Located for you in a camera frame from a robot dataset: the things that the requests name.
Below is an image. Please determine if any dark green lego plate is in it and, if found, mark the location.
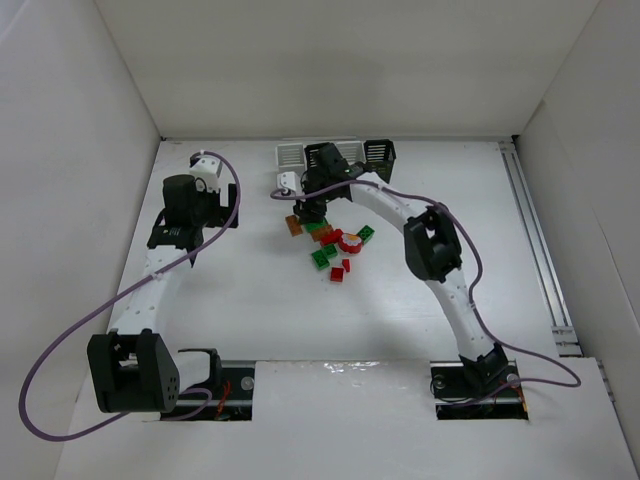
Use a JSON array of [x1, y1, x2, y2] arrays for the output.
[[304, 220, 328, 233]]

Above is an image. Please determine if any dark green lego brick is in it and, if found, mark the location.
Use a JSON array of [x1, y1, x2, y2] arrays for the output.
[[357, 225, 375, 244], [322, 243, 338, 259], [311, 250, 330, 271]]

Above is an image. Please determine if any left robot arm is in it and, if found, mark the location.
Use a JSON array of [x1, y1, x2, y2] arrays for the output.
[[87, 173, 238, 413]]

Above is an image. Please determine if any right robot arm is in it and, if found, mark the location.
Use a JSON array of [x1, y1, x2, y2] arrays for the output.
[[293, 140, 509, 399]]

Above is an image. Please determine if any orange flat lego plate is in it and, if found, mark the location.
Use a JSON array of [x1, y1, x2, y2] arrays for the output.
[[285, 215, 304, 237]]

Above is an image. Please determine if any black slotted bin centre left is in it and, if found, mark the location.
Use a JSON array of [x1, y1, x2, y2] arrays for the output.
[[303, 142, 325, 170]]

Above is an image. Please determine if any black slotted bin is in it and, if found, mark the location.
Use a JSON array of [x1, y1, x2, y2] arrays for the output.
[[363, 139, 397, 183], [303, 142, 325, 170]]

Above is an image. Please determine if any long red lego brick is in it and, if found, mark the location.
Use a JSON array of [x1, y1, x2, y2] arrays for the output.
[[320, 229, 343, 246]]

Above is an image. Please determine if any white slotted bin centre right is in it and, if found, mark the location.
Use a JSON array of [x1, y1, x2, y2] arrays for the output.
[[335, 140, 366, 164]]

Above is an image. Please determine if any white slotted bin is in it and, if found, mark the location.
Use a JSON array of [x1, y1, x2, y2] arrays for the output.
[[275, 143, 306, 176], [335, 140, 366, 164]]

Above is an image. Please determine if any white slotted bin far left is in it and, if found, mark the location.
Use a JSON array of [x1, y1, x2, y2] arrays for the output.
[[275, 143, 306, 176]]

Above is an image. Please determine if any red flower lego piece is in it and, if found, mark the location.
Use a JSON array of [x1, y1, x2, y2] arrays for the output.
[[338, 233, 364, 255]]

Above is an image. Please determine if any black slotted bin far right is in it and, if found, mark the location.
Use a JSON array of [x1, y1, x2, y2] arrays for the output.
[[363, 139, 397, 183]]

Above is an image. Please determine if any red square lego brick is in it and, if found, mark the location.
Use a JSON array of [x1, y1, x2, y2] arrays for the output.
[[329, 267, 345, 283]]

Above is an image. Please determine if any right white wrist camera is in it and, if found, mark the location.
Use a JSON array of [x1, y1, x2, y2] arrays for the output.
[[274, 171, 302, 197]]

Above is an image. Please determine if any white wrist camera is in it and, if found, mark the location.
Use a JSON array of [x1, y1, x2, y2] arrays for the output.
[[189, 155, 222, 193], [274, 171, 302, 197]]

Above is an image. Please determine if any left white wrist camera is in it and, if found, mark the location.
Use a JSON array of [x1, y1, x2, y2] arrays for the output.
[[189, 155, 222, 193]]

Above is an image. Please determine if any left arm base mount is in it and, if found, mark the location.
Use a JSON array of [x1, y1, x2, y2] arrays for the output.
[[160, 361, 256, 422]]

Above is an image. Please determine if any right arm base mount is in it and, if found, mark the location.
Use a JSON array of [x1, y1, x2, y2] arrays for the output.
[[429, 361, 529, 421]]

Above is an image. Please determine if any aluminium rail right side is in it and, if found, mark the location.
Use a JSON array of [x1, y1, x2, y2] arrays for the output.
[[498, 138, 584, 357]]

